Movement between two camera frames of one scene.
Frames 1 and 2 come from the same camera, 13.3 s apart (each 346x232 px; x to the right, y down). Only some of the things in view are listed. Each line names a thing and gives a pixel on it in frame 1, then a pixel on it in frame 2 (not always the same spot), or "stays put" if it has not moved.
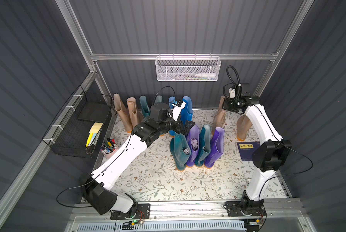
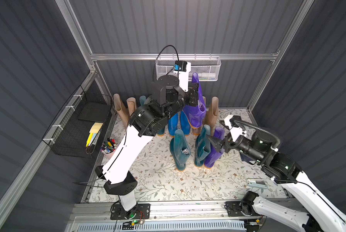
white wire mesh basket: (187, 68) stays put
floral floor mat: (151, 176) stays put
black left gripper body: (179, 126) → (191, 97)
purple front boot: (217, 147) stays put
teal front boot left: (180, 151) stays put
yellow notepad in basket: (93, 130) stays put
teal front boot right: (204, 147) stays put
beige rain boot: (243, 124) → (212, 114)
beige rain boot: (122, 111) stays put
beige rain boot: (219, 118) → (198, 131)
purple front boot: (192, 145) → (194, 114)
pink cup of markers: (108, 147) stays put
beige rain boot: (131, 102) stays put
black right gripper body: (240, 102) → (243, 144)
